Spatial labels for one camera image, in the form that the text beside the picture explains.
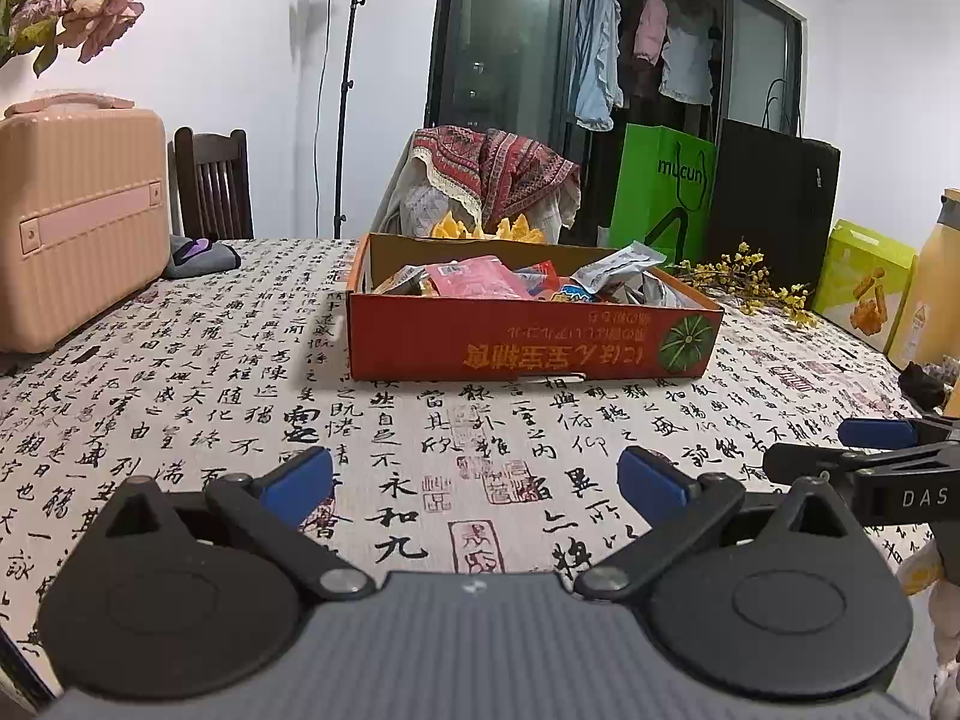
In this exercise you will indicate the green gift box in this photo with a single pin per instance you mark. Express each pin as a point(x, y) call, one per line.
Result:
point(862, 285)

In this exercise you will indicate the black framed glass door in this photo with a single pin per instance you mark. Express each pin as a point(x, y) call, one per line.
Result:
point(495, 52)

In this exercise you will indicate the grey purple pouch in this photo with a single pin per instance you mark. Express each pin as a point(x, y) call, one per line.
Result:
point(202, 259)

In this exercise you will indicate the pink artificial flowers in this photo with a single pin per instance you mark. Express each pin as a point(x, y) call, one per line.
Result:
point(75, 0)

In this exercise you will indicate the red patterned cloth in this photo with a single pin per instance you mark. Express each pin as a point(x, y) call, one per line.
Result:
point(510, 169)

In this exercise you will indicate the pile of snack packets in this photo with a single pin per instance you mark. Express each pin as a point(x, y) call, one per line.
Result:
point(480, 277)

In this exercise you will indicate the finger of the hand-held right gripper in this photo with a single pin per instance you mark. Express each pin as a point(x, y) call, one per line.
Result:
point(877, 433)
point(810, 461)

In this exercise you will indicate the hanging blue shirt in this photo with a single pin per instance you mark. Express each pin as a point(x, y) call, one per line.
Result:
point(598, 60)

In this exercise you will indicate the dark small object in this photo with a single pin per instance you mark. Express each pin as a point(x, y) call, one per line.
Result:
point(921, 386)

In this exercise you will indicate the yellow flower sprig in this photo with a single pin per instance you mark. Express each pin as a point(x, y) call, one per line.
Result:
point(750, 281)

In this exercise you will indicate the black shopping bag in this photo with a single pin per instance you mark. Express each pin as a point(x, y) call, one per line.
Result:
point(772, 202)

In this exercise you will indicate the chair draped with red cloth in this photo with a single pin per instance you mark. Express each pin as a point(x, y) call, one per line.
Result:
point(416, 202)

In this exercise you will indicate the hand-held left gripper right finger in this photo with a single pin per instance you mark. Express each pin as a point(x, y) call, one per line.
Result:
point(649, 476)

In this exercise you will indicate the orange cardboard box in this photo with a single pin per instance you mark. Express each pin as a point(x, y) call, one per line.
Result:
point(450, 337)

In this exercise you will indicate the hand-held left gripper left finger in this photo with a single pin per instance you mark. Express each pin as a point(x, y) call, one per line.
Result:
point(296, 480)

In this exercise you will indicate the green shopping bag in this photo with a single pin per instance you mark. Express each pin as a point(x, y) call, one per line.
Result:
point(660, 195)

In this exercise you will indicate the person's right forearm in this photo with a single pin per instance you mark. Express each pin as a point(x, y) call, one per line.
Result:
point(934, 615)

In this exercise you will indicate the orange artificial flowers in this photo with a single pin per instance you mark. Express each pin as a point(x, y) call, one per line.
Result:
point(517, 231)

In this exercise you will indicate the hanging pink garment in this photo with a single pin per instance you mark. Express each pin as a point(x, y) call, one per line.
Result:
point(651, 30)

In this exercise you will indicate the pink suitcase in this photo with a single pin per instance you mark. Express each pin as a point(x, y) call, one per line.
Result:
point(75, 232)

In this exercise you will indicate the hanging white garment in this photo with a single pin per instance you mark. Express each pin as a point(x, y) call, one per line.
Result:
point(686, 64)

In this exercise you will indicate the dark wooden chair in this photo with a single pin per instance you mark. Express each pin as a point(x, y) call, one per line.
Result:
point(214, 187)

